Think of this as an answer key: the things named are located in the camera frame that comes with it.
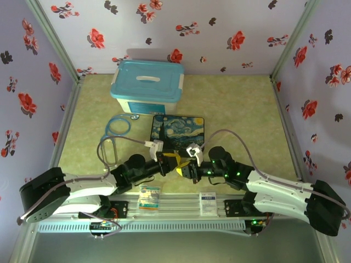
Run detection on blue stethoscope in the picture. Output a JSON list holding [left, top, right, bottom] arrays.
[[100, 113, 140, 168]]

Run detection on blue lid plastic storage box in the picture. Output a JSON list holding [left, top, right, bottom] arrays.
[[110, 59, 185, 115]]

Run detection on small green circuit board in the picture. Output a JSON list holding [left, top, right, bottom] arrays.
[[90, 221, 115, 233], [246, 218, 268, 230]]

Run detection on aluminium mounting rail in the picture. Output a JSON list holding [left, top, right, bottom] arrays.
[[27, 191, 275, 220]]

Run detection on slotted grey cable duct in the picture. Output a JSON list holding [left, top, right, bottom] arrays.
[[37, 220, 246, 233]]

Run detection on starry night painted box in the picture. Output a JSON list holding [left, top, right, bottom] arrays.
[[150, 115, 206, 152]]

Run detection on white label card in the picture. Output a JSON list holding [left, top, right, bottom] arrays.
[[199, 191, 217, 216]]

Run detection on grey aluminium side rail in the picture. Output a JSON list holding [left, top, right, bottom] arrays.
[[45, 78, 86, 194], [270, 76, 305, 183]]

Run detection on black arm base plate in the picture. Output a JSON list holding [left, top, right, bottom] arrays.
[[224, 199, 247, 219], [78, 201, 129, 220]]

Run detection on grey aluminium frame post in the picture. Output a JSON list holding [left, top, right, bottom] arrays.
[[270, 0, 323, 82], [24, 0, 86, 83]]

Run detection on clear packet with printed card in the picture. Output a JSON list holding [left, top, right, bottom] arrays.
[[138, 185, 161, 211]]

